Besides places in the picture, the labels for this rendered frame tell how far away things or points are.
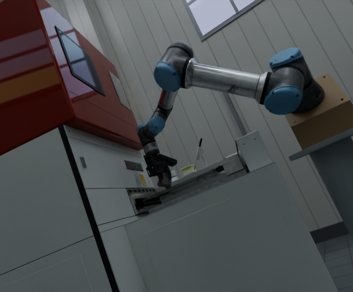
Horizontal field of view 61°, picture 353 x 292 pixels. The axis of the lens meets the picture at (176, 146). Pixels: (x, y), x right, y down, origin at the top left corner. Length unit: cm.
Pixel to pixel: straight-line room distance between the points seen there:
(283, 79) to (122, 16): 365
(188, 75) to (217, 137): 244
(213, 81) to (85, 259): 75
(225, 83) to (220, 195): 41
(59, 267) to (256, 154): 81
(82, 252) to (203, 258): 42
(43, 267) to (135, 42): 350
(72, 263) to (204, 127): 272
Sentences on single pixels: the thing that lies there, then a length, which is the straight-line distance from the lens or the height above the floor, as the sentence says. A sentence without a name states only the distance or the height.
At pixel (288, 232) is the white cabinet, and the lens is 116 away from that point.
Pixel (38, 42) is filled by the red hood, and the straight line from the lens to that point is 132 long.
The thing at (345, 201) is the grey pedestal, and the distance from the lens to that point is 127.
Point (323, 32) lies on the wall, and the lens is 354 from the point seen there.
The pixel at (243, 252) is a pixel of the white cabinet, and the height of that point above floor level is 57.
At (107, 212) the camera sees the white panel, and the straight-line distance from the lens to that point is 116.
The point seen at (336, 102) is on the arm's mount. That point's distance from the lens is 127.
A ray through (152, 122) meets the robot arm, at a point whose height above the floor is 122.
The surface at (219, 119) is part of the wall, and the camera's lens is 353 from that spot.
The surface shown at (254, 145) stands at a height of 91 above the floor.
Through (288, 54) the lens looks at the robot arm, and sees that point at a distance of 120.
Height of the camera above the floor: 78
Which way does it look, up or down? 12 degrees up
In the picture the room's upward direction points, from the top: 23 degrees counter-clockwise
